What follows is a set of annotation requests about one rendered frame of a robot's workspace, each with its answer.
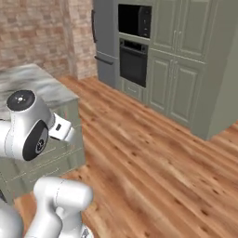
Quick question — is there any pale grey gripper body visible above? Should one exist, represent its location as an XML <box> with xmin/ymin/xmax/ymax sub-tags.
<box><xmin>63</xmin><ymin>126</ymin><xmax>77</xmax><ymax>145</ymax></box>

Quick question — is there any grey fridge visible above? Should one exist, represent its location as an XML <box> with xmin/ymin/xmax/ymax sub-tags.
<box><xmin>91</xmin><ymin>0</ymin><xmax>121</xmax><ymax>89</ymax></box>

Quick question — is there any green island cabinet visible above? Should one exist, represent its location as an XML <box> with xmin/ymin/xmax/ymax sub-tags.
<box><xmin>0</xmin><ymin>96</ymin><xmax>86</xmax><ymax>205</ymax></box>

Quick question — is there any green drawer under oven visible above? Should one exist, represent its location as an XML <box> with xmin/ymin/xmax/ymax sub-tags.
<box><xmin>121</xmin><ymin>77</ymin><xmax>146</xmax><ymax>103</ymax></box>

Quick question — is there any black built-in oven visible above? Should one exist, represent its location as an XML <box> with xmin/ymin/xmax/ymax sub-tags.
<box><xmin>119</xmin><ymin>38</ymin><xmax>150</xmax><ymax>88</ymax></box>

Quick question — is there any black microwave oven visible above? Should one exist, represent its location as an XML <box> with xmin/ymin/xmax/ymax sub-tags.
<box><xmin>118</xmin><ymin>4</ymin><xmax>152</xmax><ymax>39</ymax></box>

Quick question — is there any tall green cupboard run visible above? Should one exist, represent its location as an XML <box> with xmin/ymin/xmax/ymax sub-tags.
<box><xmin>144</xmin><ymin>0</ymin><xmax>238</xmax><ymax>141</ymax></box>

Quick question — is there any dark fridge drawer handle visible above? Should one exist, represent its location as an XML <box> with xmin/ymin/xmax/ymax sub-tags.
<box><xmin>94</xmin><ymin>55</ymin><xmax>115</xmax><ymax>66</ymax></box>

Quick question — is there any dark fridge door handle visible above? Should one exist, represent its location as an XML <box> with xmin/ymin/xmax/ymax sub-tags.
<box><xmin>90</xmin><ymin>8</ymin><xmax>98</xmax><ymax>44</ymax></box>

